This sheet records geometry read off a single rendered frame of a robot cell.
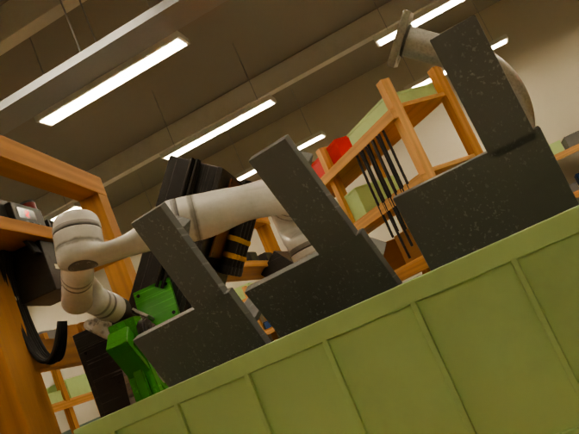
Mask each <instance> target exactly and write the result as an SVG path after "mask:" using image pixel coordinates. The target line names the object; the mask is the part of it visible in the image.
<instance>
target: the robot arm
mask: <svg viewBox="0 0 579 434"><path fill-rule="evenodd" d="M164 202H165V203H166V204H167V206H168V207H169V209H170V210H171V211H172V212H173V213H174V214H175V215H178V216H181V217H184V218H187V219H190V237H191V238H192V240H193V241H194V242H196V241H199V240H204V239H208V238H211V237H214V236H215V235H218V234H220V233H224V232H225V231H227V230H229V229H231V228H233V227H235V226H237V225H239V224H242V223H244V222H247V221H249V220H255V219H258V218H264V217H269V216H270V217H271V218H272V220H273V222H274V225H275V227H276V229H277V231H278V234H279V236H280V238H281V240H282V241H283V244H284V246H285V247H286V248H287V250H288V252H289V254H290V256H291V259H292V261H293V263H295V262H296V261H298V260H300V259H302V258H304V257H306V256H308V255H310V254H312V253H314V252H316V250H315V248H314V247H313V246H312V245H311V244H310V242H309V241H308V240H307V238H306V237H305V236H304V234H303V233H302V231H301V230H300V229H299V227H298V226H297V225H296V223H295V222H294V221H293V220H292V219H291V217H290V216H289V214H288V213H287V212H286V210H285V209H284V208H283V206H282V205H281V204H280V202H279V201H278V200H277V198H276V197H275V196H274V195H273V194H272V192H271V191H270V189H269V188H268V187H267V185H266V184H265V182H264V181H263V180H262V179H260V180H258V181H255V182H252V183H247V184H243V185H240V186H236V187H231V188H225V189H217V190H212V191H208V192H204V193H199V194H194V195H186V196H182V197H178V198H175V199H170V200H168V201H164ZM52 232H53V244H54V250H55V256H56V261H57V265H58V266H59V268H60V280H61V306H62V308H63V309H64V310H65V311H66V312H67V313H70V314H75V315H77V314H82V313H89V314H91V315H93V316H96V317H95V318H94V319H87V320H86V321H85V322H84V329H86V330H87V331H89V332H92V333H94V334H96V335H97V336H99V337H101V338H105V339H107V340H108V335H109V329H108V327H109V326H112V325H114V324H116V323H118V322H121V321H123V320H125V319H128V318H130V317H132V316H140V315H139V314H137V313H135V312H134V310H132V309H131V305H130V303H129V301H128V300H127V299H125V298H123V297H121V296H119V295H118V294H116V293H113V292H110V291H108V290H107V289H105V288H103V286H102V285H101V283H100V282H99V281H98V280H97V279H96V278H95V277H94V268H96V267H98V266H102V265H105V264H109V263H113V262H115V261H118V260H121V259H124V258H127V257H132V256H135V255H138V254H141V253H145V252H149V251H150V249H149V248H148V247H147V245H146V243H145V242H144V241H143V239H142V238H141V237H140V235H139V234H138V233H137V232H136V231H135V229H134V228H133V229H132V230H131V231H129V232H127V233H125V234H123V235H122V236H120V237H118V238H115V239H111V240H109V241H106V242H104V240H103V231H102V226H101V222H100V220H99V219H98V217H97V215H96V214H95V213H93V212H92V211H90V210H87V209H73V210H69V211H65V212H64V213H62V214H60V215H59V216H57V217H56V219H55V220H54V222H53V230H52Z"/></svg>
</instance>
